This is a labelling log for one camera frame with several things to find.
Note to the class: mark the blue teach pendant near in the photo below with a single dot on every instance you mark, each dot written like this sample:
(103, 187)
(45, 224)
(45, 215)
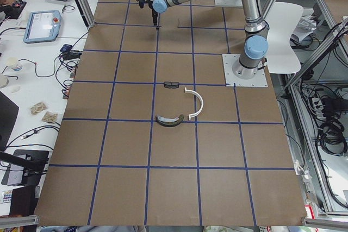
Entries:
(42, 26)

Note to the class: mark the white curved plastic part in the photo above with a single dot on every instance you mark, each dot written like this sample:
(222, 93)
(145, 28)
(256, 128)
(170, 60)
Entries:
(198, 99)

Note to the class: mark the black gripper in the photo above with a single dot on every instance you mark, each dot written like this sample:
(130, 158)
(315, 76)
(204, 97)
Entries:
(154, 14)

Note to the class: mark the green curved brake shoe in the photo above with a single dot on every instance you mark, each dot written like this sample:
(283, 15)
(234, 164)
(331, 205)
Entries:
(169, 122)

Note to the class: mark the white plastic chair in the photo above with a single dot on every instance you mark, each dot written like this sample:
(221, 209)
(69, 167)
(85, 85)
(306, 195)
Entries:
(282, 19)

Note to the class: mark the dark brake pad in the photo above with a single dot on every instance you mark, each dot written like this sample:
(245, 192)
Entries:
(171, 84)

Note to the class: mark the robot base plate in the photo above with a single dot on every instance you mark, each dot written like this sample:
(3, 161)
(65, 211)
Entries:
(238, 76)

